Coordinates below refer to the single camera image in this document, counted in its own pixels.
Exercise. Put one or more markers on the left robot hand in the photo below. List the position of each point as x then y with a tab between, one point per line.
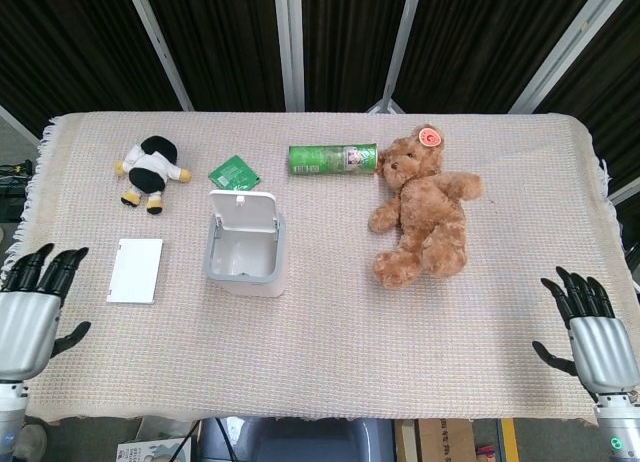
25	332

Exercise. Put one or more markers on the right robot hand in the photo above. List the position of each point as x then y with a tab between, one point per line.
602	352

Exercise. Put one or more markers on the white open-lid bin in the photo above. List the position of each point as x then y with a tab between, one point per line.
245	287

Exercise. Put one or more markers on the white plastic hinged lid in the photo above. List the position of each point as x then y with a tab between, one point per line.
242	212

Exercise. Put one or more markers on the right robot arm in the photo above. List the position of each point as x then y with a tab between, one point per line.
617	427

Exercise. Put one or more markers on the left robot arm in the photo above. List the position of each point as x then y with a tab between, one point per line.
11	422

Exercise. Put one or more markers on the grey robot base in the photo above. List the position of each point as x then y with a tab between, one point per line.
300	439

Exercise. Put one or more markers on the green chips can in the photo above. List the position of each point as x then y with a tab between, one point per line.
325	159

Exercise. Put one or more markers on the white flat plastic panel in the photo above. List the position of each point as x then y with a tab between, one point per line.
135	272

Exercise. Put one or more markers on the printed book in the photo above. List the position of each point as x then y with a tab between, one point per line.
155	451

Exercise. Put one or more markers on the brown cardboard box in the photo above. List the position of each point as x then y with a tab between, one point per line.
435	442

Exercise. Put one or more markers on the black white penguin plush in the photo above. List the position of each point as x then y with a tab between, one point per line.
147	174

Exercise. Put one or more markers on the brown teddy bear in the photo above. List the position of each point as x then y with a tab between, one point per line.
430	207

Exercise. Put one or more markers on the green snack packet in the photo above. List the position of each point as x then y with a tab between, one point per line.
232	172

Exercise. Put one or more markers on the beige woven tablecloth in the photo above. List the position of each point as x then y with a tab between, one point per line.
325	352

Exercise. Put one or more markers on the white metal frame post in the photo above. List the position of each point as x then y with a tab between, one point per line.
570	47
160	47
17	124
402	42
290	42

